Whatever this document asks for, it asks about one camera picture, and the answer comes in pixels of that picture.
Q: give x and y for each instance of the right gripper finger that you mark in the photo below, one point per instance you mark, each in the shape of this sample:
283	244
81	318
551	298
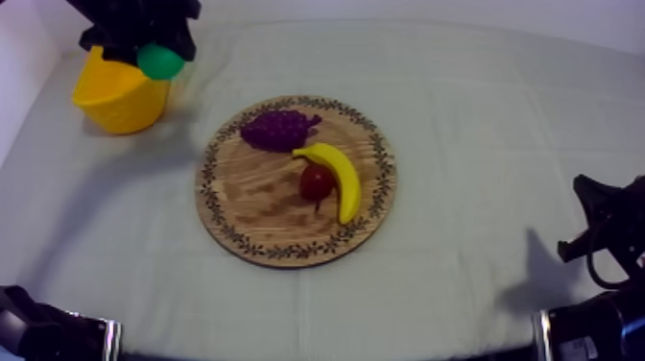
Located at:
590	190
577	247

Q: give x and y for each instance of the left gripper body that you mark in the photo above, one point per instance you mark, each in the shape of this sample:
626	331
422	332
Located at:
146	27

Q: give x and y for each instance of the small red fruit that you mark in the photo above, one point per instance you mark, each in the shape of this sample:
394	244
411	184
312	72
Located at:
315	182

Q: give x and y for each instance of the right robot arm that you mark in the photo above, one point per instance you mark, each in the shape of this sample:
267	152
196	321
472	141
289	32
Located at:
594	327

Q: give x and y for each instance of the yellow plastic basket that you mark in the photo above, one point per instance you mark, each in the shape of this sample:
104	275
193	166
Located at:
118	101

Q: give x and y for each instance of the green toy pear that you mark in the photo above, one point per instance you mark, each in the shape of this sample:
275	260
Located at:
160	62

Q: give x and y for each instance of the yellow toy banana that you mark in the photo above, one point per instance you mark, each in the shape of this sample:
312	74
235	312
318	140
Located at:
342	176

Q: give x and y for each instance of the purple toy grapes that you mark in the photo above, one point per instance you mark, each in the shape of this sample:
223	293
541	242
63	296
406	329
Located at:
276	130

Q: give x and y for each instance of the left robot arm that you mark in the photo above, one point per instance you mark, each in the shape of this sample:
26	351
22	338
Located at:
45	332

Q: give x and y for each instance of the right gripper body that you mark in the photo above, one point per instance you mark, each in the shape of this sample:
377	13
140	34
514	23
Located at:
625	222

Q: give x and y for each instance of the round wooden board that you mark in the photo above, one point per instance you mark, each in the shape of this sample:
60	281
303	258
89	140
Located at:
272	211

